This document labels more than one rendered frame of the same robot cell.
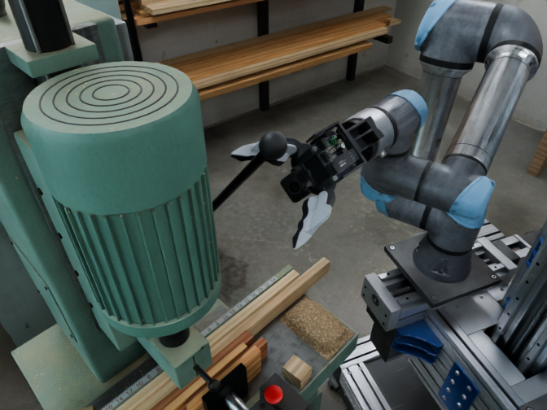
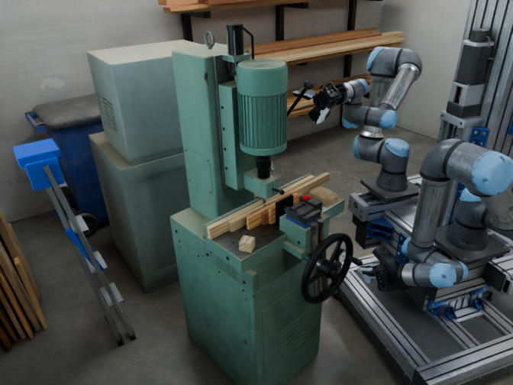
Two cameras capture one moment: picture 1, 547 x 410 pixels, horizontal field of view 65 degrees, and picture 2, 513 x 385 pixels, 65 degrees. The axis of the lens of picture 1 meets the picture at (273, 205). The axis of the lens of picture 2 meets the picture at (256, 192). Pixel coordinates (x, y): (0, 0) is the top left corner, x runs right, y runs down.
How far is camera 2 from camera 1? 1.01 m
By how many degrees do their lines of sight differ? 11
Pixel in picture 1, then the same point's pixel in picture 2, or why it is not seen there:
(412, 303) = (375, 205)
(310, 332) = (321, 195)
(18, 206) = (211, 114)
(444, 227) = (388, 157)
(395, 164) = (356, 108)
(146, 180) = (274, 85)
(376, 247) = not seen: hidden behind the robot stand
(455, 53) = (385, 70)
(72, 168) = (255, 79)
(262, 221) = not seen: hidden behind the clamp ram
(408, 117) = (359, 86)
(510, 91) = (405, 80)
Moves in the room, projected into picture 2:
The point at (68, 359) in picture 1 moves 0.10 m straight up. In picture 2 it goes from (199, 218) to (197, 199)
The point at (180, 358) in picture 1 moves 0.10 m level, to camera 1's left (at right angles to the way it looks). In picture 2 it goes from (267, 182) to (241, 182)
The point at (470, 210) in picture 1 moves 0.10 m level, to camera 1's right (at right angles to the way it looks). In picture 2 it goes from (387, 122) to (413, 122)
